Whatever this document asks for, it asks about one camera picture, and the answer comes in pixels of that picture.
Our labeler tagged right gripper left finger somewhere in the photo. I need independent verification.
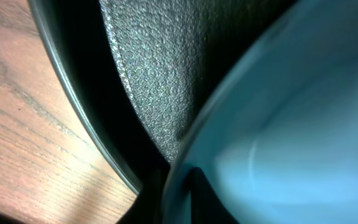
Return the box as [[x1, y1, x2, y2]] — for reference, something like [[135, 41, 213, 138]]
[[117, 169, 167, 224]]

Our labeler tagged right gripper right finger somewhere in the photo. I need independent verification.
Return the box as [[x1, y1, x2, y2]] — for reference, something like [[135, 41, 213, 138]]
[[190, 167, 239, 224]]

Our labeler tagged dark blue plate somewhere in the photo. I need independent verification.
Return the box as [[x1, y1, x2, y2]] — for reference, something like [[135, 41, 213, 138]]
[[161, 0, 358, 223]]

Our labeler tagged round black serving tray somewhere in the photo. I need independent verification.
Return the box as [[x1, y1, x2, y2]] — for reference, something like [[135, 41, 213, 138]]
[[29, 0, 293, 193]]

